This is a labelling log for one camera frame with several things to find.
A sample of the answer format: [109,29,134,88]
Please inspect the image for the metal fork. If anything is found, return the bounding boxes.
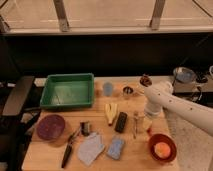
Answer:
[133,112,138,139]

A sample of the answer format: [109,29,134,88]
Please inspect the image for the blue plastic cup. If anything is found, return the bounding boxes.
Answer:
[103,82,113,97]

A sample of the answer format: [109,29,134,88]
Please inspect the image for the purple round plate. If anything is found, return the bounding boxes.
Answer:
[36,114,65,141]

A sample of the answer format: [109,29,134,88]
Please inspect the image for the small dark metal can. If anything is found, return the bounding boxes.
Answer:
[80,121,90,136]

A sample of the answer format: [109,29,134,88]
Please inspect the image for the black rectangular block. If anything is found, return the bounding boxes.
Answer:
[115,112,127,133]

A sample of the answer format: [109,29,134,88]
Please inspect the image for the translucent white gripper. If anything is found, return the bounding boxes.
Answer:
[138,113,156,131]

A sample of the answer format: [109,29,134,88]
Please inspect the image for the blue sponge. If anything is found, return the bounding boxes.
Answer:
[106,137,125,160]

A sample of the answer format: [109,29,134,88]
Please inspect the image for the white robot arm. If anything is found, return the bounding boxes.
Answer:
[142,81,213,136]

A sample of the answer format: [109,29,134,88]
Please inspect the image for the black handled knife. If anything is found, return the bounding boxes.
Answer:
[61,127,81,168]

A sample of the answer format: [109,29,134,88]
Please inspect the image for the metal pot with blue inside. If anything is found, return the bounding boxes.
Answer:
[173,67,196,84]

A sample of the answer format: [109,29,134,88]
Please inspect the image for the green plastic tray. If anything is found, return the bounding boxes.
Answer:
[40,73,94,110]

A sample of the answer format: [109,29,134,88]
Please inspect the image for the orange fruit in bowl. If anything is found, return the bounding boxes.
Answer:
[154,142,171,159]

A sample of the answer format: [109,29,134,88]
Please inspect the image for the black chair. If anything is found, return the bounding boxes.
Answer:
[0,76,35,171]

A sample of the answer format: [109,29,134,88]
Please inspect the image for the red bowl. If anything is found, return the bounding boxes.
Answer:
[148,134,177,163]

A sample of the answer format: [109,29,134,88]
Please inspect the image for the grey blue cloth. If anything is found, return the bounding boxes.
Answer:
[77,132,105,166]

